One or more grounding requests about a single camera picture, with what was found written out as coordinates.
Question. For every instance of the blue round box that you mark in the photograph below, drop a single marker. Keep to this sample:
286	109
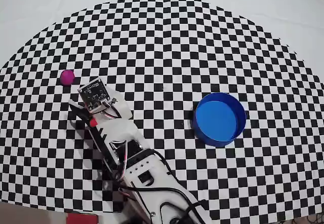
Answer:
215	117

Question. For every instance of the black white checkered mat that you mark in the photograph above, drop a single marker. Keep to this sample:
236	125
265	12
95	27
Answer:
162	31

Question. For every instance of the red rectangular object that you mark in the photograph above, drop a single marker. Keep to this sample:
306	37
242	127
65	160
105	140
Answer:
82	219

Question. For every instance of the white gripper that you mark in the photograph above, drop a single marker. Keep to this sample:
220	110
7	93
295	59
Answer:
79	114

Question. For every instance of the pink faceted ball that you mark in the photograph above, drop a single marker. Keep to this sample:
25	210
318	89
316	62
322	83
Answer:
67	77

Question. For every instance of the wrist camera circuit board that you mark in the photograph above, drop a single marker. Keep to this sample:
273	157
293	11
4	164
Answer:
92	94

